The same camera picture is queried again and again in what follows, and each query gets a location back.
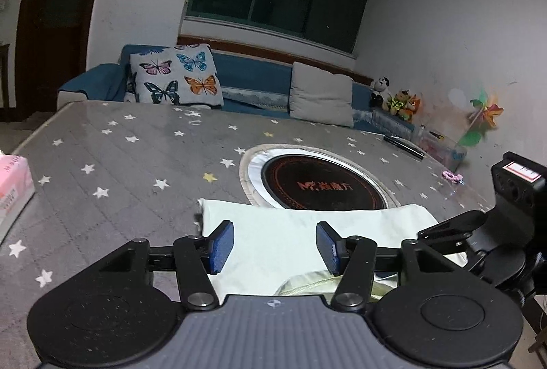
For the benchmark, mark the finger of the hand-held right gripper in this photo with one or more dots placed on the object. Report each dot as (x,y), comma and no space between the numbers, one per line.
(457,243)
(453,226)

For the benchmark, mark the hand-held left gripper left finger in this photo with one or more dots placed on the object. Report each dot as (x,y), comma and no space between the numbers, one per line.
(222,245)

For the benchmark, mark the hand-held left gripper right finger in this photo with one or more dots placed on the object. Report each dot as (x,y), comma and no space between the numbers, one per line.
(330,247)

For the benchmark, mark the light green garment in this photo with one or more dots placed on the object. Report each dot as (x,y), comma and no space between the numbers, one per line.
(277,236)

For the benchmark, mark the round induction cooktop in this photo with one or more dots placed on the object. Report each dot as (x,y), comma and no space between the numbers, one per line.
(320,181)

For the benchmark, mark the clear plastic storage box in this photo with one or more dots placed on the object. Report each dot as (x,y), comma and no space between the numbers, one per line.
(440,147)

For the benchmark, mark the colourful toy pinwheel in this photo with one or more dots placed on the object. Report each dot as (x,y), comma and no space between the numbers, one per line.
(487,112)

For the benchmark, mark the black remote control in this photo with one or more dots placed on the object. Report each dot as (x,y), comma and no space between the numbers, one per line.
(404,145)

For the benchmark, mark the grey star print tablecloth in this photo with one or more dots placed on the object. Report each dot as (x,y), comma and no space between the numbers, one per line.
(128,164)

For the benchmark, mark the orange plush toy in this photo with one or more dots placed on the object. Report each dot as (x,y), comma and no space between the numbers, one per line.
(413,104)

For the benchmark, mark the brown bear plush toy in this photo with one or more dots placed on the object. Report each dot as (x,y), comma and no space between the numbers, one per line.
(397,102)

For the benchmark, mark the plain grey pillow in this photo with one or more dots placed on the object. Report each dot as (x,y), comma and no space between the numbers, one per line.
(320,95)

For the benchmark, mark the panda plush toy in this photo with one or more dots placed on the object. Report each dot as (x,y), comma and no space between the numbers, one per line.
(380,85)

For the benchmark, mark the blue sofa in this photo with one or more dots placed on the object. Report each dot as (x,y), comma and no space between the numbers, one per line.
(252,72)

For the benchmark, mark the butterfly print pillow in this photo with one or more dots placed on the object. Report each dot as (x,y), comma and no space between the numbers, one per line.
(175,74)

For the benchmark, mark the pink tissue box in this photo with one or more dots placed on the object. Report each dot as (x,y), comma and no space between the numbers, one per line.
(13,185)

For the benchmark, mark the dark wooden door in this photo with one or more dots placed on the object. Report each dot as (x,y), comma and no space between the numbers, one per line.
(55,10)

